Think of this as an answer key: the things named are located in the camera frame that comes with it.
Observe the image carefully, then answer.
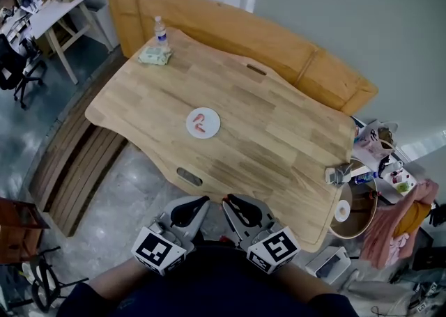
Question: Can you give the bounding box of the person's left forearm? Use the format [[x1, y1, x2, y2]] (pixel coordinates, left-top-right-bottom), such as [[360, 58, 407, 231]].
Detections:
[[87, 255, 162, 307]]

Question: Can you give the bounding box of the black metal stand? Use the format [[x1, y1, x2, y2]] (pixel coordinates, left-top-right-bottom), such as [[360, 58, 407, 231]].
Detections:
[[20, 245, 90, 314]]

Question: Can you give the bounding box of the pink cloth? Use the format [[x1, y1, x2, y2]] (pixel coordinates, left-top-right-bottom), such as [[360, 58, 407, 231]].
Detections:
[[360, 178, 440, 270]]

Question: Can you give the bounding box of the white box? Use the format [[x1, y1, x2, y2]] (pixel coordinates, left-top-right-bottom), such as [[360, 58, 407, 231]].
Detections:
[[305, 245, 351, 284]]

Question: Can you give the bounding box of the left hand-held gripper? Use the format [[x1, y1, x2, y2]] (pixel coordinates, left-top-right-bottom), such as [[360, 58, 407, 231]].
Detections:
[[131, 196, 211, 277]]

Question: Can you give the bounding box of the white round plate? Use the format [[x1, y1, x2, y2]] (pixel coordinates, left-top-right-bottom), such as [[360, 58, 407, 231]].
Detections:
[[185, 107, 222, 140]]

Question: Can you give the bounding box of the black office chair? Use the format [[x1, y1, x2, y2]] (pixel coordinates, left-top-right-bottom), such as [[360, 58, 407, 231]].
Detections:
[[0, 33, 47, 110]]

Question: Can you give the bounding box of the green wet wipes pack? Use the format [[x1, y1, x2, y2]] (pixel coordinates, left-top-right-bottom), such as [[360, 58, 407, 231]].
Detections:
[[137, 45, 174, 66]]

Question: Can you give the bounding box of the blue label bottle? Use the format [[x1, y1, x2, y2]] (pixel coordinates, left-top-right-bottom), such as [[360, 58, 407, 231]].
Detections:
[[353, 171, 379, 185]]

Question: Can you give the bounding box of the white cluttered desk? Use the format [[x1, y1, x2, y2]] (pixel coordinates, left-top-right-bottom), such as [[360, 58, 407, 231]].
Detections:
[[351, 116, 420, 206]]

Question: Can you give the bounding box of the white tape roll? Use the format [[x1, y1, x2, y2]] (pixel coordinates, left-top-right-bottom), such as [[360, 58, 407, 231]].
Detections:
[[334, 199, 351, 222]]

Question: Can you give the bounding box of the tan sofa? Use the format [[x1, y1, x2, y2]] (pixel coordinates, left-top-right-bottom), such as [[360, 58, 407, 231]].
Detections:
[[106, 0, 379, 116]]

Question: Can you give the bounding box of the stack of wooden slats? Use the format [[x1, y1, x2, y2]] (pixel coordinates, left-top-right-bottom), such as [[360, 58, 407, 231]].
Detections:
[[27, 64, 128, 238]]

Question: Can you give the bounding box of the brown wooden cabinet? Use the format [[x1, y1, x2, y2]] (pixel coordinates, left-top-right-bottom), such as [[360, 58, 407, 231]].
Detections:
[[0, 196, 52, 265]]

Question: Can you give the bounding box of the white printed bag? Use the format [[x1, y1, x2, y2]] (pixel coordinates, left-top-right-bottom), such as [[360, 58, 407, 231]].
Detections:
[[354, 119, 399, 160]]

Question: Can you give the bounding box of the person's right forearm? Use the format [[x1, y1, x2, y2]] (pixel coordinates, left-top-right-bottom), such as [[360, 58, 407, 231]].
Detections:
[[274, 262, 341, 305]]

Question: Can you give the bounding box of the clear plastic water bottle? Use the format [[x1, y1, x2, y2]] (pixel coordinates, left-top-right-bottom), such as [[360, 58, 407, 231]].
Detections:
[[153, 15, 169, 47]]

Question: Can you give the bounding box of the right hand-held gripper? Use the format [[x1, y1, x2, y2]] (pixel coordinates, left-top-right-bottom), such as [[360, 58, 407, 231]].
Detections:
[[222, 194, 301, 275]]

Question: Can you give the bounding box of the round wooden side table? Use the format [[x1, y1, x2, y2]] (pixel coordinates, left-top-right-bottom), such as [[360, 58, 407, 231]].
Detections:
[[327, 157, 380, 240]]

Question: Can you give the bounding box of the person's dark navy shirt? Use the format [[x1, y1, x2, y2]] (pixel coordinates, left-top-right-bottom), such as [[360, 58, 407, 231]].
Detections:
[[65, 244, 360, 317]]

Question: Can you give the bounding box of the white power adapter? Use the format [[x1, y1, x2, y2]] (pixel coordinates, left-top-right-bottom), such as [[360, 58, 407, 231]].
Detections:
[[325, 164, 353, 185]]

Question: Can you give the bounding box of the white trestle table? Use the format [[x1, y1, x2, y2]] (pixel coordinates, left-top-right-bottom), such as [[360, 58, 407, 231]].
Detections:
[[29, 0, 114, 86]]

